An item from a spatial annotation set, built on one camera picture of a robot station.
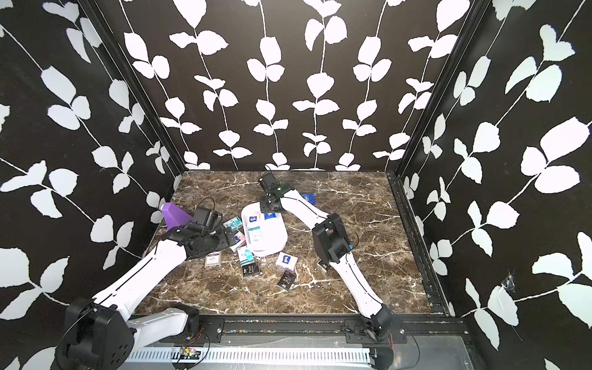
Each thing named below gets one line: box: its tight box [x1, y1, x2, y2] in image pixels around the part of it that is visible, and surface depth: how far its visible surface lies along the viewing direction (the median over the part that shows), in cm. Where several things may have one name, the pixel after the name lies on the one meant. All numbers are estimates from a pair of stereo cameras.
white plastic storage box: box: [242, 201, 289, 256], surface depth 97 cm
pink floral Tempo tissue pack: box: [246, 211, 261, 228], surface depth 100 cm
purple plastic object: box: [161, 202, 193, 233], surface depth 85 cm
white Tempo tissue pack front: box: [275, 252, 299, 272], surface depth 89 cm
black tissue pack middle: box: [242, 262, 260, 277], surface depth 87 cm
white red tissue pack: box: [205, 250, 222, 267], surface depth 90 cm
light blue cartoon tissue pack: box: [247, 225, 263, 246], surface depth 95 cm
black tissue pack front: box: [277, 269, 297, 291], surface depth 85 cm
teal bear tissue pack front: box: [237, 247, 256, 266], surface depth 90 cm
